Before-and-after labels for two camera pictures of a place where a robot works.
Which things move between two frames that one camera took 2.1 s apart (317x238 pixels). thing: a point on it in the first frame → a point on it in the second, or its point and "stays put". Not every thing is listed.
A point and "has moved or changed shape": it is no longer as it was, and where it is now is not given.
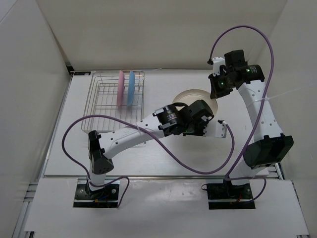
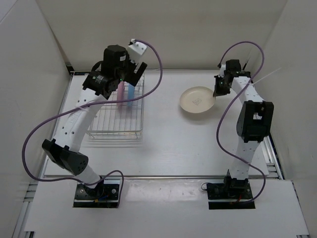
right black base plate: (225, 196) stays put
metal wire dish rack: (102, 99) stays put
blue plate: (131, 89) stays put
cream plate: (188, 96) has moved or changed shape
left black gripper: (201, 132) → (136, 76)
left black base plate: (85, 197) stays put
